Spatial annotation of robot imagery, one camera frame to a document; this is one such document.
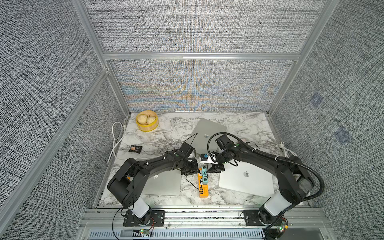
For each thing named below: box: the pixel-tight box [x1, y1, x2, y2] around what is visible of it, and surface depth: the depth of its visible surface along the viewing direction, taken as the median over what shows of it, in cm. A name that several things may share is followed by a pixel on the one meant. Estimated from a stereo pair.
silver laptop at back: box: [188, 118, 227, 154], surface depth 115 cm
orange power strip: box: [198, 168, 209, 198], surface depth 82 cm
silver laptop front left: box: [141, 169, 182, 196], surface depth 87 cm
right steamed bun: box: [146, 116, 156, 124], surface depth 111 cm
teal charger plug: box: [202, 166, 209, 185], surface depth 81 cm
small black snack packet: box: [128, 144, 143, 154], surface depth 99 cm
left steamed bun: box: [137, 114, 148, 125], surface depth 112 cm
